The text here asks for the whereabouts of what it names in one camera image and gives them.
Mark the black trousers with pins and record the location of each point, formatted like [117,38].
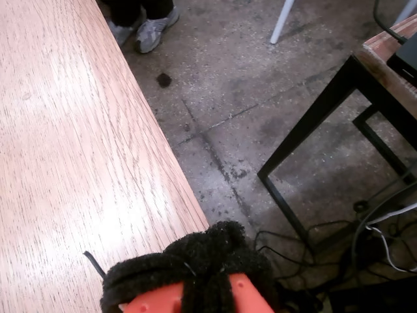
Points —
[140,9]

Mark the grey sneaker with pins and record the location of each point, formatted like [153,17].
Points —
[120,32]
[156,29]

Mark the black device box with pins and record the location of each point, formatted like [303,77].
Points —
[407,58]

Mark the white chair leg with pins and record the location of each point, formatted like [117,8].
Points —
[281,19]
[405,11]

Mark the wooden table with black frame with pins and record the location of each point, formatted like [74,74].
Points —
[374,55]

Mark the orange foam-padded gripper finger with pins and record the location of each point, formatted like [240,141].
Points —
[146,274]
[241,261]

